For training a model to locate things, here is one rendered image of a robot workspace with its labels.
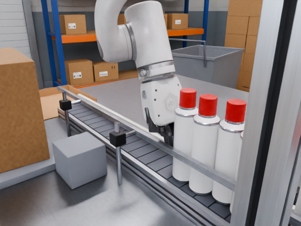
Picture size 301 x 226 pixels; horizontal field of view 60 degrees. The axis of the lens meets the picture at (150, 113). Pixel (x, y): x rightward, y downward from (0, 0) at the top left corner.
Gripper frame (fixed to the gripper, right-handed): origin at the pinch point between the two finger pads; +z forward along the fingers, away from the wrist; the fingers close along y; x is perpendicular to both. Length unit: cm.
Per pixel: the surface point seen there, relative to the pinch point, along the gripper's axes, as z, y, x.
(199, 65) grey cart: -22, 168, 132
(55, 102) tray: -16, 1, 76
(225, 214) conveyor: 12.0, -3.3, -14.6
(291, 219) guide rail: 8.4, -4.7, -27.7
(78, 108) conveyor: -12, 0, 51
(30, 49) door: -109, 83, 388
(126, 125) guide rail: -5.7, -4.5, 10.8
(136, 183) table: 8.8, -6.6, 9.0
